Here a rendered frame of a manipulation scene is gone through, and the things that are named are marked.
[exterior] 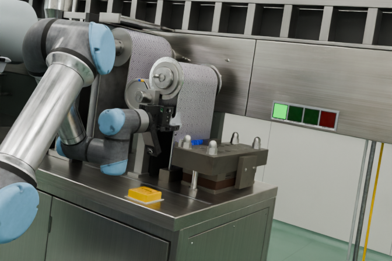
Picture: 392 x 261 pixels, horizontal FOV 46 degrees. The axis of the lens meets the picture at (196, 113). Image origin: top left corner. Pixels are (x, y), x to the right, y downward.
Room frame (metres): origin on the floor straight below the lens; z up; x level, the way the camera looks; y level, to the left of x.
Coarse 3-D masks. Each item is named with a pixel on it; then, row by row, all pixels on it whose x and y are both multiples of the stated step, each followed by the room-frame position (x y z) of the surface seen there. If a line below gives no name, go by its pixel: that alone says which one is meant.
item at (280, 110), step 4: (276, 104) 1.73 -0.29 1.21; (276, 108) 1.73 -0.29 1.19; (280, 108) 1.72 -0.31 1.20; (284, 108) 1.71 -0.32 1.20; (276, 112) 1.73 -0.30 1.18; (280, 112) 1.72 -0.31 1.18; (284, 112) 1.71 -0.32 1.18; (276, 116) 1.73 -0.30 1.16; (280, 116) 1.72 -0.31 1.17; (284, 116) 1.71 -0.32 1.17
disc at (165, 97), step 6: (162, 60) 1.63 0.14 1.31; (168, 60) 1.62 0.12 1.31; (174, 60) 1.60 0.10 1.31; (180, 66) 1.59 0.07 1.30; (150, 72) 1.66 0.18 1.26; (180, 72) 1.59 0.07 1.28; (150, 78) 1.66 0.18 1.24; (180, 78) 1.58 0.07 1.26; (150, 84) 1.65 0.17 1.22; (180, 84) 1.58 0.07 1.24; (174, 90) 1.59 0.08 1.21; (162, 96) 1.62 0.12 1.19; (168, 96) 1.61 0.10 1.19
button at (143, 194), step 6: (144, 186) 1.38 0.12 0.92; (132, 192) 1.32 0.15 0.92; (138, 192) 1.31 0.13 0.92; (144, 192) 1.31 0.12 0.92; (150, 192) 1.32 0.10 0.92; (156, 192) 1.33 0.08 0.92; (138, 198) 1.30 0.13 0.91; (144, 198) 1.29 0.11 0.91; (150, 198) 1.31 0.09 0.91; (156, 198) 1.33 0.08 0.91
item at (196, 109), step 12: (180, 96) 1.60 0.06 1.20; (192, 96) 1.66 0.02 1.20; (204, 96) 1.72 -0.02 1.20; (180, 108) 1.60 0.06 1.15; (192, 108) 1.67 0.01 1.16; (204, 108) 1.73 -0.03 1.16; (180, 120) 1.61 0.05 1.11; (192, 120) 1.68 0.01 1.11; (204, 120) 1.74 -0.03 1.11; (180, 132) 1.62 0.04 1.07; (192, 132) 1.68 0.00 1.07; (204, 132) 1.75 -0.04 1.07
